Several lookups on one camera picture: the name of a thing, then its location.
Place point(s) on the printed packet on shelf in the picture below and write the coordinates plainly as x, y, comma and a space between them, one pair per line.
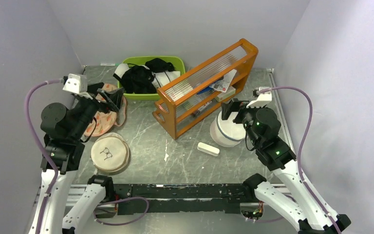
222, 84

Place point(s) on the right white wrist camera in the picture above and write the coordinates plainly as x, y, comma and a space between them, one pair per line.
262, 95

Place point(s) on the black garment in basin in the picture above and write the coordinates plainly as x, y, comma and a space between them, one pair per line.
157, 65

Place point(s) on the small box on shelf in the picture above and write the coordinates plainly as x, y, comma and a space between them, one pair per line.
222, 96

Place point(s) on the orange wooden shelf rack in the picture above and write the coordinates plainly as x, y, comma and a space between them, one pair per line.
188, 99

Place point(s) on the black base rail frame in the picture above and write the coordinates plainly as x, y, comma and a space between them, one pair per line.
228, 198

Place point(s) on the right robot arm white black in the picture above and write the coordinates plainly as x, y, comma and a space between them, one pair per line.
306, 210

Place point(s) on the white garment in basin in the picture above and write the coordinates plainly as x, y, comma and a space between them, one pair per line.
138, 78

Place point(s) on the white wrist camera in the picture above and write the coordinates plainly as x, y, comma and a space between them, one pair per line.
76, 84
262, 95

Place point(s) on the white cylindrical mesh laundry bag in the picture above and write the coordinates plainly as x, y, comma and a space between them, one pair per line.
226, 133

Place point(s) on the green plastic basin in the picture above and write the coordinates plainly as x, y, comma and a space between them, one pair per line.
141, 60

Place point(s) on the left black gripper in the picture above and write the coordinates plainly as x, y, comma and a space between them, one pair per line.
114, 99

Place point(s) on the beige round laundry bag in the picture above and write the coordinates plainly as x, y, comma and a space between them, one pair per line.
110, 153

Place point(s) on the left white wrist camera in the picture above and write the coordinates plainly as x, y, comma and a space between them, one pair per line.
76, 84

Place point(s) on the white rectangular plastic case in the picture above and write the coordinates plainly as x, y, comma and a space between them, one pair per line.
208, 149

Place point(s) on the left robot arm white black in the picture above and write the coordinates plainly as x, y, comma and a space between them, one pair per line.
62, 151

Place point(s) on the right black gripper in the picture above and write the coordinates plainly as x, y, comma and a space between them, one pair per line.
227, 109

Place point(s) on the floral pink mesh laundry bag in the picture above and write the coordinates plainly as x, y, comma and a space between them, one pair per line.
104, 122

